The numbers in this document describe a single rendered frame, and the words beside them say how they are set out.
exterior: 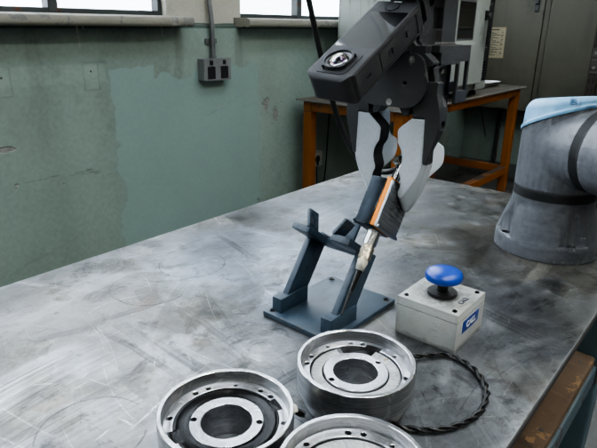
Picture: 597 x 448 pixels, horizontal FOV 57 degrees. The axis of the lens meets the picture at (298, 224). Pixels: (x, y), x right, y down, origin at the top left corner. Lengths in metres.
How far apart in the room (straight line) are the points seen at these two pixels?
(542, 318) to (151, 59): 1.84
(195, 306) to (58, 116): 1.47
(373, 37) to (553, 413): 0.70
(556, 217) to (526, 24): 3.48
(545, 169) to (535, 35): 3.44
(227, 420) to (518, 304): 0.40
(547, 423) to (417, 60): 0.65
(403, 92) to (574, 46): 3.72
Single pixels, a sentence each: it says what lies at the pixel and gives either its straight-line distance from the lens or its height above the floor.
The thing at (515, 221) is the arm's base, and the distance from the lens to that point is 0.87.
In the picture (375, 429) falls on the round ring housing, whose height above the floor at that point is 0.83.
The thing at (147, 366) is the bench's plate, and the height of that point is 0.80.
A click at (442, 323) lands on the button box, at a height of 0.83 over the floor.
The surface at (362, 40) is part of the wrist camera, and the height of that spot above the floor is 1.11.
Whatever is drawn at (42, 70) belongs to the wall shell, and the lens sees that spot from 2.04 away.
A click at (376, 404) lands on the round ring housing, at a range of 0.47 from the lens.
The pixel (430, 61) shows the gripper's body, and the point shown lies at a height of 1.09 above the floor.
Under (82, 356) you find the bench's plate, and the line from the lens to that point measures 0.61.
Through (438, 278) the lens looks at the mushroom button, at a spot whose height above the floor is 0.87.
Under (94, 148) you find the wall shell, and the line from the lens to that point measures 2.15.
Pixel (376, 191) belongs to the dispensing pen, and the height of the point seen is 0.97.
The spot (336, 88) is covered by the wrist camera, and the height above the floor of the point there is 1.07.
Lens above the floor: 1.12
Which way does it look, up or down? 20 degrees down
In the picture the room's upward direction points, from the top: 1 degrees clockwise
